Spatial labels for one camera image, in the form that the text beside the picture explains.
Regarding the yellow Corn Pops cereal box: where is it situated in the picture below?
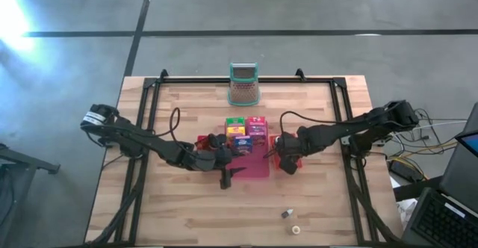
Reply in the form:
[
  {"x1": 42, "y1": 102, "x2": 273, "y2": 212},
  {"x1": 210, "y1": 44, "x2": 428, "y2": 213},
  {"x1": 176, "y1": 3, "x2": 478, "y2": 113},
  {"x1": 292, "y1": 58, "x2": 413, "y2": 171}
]
[{"x1": 225, "y1": 125, "x2": 246, "y2": 138}]

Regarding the purple Raisin Bran cereal box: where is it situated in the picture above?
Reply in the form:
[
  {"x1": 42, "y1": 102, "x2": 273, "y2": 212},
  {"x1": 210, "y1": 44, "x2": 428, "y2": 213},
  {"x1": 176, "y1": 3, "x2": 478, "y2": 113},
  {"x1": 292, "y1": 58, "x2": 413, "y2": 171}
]
[{"x1": 246, "y1": 125, "x2": 268, "y2": 146}]

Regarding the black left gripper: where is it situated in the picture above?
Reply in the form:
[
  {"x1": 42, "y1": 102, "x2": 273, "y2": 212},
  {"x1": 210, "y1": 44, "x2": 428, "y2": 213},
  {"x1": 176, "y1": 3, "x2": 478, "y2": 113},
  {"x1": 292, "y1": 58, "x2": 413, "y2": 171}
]
[{"x1": 184, "y1": 133, "x2": 248, "y2": 190}]

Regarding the crumpled white plastic bag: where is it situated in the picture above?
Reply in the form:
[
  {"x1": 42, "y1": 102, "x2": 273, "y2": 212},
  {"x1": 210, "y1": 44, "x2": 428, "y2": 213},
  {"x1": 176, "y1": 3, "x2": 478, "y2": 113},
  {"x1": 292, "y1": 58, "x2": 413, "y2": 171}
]
[{"x1": 395, "y1": 198, "x2": 420, "y2": 231}]

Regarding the grey laptop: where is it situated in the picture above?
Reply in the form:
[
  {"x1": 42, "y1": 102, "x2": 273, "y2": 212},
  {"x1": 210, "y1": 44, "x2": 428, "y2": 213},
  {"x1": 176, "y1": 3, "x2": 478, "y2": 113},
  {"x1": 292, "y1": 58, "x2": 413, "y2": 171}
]
[{"x1": 401, "y1": 102, "x2": 478, "y2": 248}]

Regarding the red Froot Loops cereal box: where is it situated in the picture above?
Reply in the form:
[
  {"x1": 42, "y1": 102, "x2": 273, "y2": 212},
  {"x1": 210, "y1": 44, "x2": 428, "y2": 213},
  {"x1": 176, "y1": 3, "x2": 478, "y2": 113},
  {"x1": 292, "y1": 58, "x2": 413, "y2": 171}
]
[{"x1": 246, "y1": 116, "x2": 267, "y2": 128}]

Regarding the black power brick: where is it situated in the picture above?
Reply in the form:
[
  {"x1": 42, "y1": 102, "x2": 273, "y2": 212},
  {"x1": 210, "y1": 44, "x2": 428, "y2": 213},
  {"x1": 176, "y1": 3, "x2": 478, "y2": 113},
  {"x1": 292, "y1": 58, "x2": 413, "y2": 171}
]
[{"x1": 388, "y1": 158, "x2": 423, "y2": 184}]

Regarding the red plastic basket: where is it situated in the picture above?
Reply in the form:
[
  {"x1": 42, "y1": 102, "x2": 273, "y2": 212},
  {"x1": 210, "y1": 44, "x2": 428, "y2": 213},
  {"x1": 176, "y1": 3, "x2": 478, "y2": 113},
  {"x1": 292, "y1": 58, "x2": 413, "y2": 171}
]
[{"x1": 193, "y1": 134, "x2": 225, "y2": 173}]

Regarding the pink translucent plastic bin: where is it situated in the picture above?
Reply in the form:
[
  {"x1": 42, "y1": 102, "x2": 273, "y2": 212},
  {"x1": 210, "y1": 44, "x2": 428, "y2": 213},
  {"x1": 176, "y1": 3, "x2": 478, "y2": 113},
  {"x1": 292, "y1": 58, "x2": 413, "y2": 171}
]
[{"x1": 222, "y1": 120, "x2": 270, "y2": 180}]

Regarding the black metal stand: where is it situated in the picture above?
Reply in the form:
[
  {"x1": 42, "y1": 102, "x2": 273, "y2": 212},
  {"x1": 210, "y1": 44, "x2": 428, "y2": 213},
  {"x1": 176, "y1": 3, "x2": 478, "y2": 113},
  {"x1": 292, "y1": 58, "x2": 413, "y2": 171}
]
[{"x1": 0, "y1": 142, "x2": 61, "y2": 241}]

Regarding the teal mesh basket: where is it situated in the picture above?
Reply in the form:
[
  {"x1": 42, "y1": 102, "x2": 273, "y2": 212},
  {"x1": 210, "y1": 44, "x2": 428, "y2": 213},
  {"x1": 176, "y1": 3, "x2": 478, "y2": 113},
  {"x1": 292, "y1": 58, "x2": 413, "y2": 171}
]
[{"x1": 227, "y1": 62, "x2": 261, "y2": 108}]

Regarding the blue cereal box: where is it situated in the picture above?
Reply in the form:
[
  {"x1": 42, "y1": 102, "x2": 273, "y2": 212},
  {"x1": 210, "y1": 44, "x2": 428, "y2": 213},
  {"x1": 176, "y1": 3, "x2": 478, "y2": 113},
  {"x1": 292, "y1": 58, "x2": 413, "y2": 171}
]
[{"x1": 232, "y1": 134, "x2": 253, "y2": 156}]

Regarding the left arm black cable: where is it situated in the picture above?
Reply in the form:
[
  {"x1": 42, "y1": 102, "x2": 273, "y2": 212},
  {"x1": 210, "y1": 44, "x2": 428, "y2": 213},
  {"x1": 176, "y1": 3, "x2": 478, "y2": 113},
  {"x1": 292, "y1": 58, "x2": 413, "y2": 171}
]
[{"x1": 168, "y1": 107, "x2": 197, "y2": 158}]

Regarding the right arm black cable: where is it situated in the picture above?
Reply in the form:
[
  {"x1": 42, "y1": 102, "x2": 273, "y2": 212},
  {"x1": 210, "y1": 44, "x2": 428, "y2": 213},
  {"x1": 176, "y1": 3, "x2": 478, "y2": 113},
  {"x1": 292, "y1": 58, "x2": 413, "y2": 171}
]
[{"x1": 279, "y1": 110, "x2": 339, "y2": 137}]

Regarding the blue lit screen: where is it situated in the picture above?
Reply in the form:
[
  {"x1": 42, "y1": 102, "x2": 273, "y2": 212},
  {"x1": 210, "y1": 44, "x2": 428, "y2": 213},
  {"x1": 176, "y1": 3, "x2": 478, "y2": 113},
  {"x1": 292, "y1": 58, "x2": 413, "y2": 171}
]
[{"x1": 454, "y1": 129, "x2": 478, "y2": 158}]

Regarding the black metal table frame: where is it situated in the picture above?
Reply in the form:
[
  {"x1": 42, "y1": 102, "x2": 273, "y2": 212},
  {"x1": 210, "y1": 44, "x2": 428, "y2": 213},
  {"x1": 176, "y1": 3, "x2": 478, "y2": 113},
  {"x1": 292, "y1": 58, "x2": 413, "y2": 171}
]
[{"x1": 84, "y1": 68, "x2": 403, "y2": 247}]

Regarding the orange plastic basket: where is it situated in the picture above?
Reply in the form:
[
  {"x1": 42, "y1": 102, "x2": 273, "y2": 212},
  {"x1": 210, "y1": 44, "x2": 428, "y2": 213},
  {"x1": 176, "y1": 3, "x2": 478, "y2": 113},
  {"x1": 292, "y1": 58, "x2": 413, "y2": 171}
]
[{"x1": 267, "y1": 134, "x2": 304, "y2": 171}]

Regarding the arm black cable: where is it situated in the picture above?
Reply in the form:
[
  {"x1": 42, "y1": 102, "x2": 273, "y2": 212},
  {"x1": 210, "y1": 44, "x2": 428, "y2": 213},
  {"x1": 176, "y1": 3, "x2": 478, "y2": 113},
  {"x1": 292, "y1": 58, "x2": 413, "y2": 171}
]
[
  {"x1": 168, "y1": 107, "x2": 197, "y2": 158},
  {"x1": 279, "y1": 110, "x2": 339, "y2": 137}
]

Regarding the green Apple Jacks cereal box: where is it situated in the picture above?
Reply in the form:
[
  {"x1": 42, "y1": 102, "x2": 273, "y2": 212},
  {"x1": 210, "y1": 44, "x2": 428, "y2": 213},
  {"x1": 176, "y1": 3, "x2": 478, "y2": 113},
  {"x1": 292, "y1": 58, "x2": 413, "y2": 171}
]
[{"x1": 225, "y1": 116, "x2": 246, "y2": 128}]

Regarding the white cable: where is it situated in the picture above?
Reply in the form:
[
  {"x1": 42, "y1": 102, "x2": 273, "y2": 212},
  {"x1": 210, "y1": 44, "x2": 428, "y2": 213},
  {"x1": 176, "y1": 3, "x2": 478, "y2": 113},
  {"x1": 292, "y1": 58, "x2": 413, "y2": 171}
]
[{"x1": 418, "y1": 119, "x2": 468, "y2": 131}]

